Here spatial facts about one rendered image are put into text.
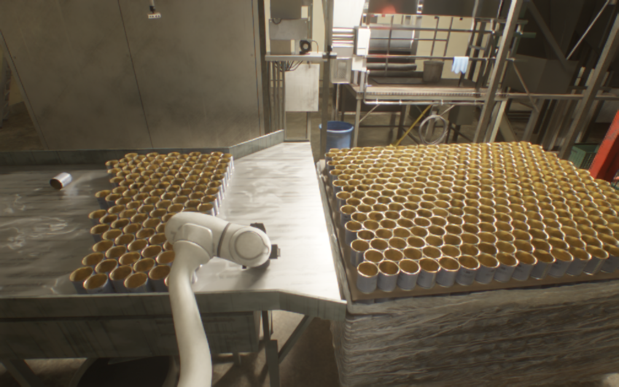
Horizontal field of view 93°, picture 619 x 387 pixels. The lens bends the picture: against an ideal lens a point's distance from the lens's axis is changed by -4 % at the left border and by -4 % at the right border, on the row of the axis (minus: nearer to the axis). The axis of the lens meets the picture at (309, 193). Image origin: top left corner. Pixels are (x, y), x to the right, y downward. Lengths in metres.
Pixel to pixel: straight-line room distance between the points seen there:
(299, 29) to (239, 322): 2.67
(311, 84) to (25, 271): 3.08
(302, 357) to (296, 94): 2.74
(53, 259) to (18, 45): 3.02
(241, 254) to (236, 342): 0.52
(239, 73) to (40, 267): 2.54
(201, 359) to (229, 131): 3.07
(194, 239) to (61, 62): 3.39
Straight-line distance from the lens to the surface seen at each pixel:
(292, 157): 2.05
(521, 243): 1.38
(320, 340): 2.29
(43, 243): 1.66
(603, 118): 8.61
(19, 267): 1.58
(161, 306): 1.11
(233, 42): 3.42
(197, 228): 0.86
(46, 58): 4.14
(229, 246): 0.85
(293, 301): 1.02
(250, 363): 2.22
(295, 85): 3.75
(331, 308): 1.00
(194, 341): 0.75
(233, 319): 1.15
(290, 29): 3.23
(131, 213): 1.55
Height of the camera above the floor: 1.89
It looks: 30 degrees down
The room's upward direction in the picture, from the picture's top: 1 degrees clockwise
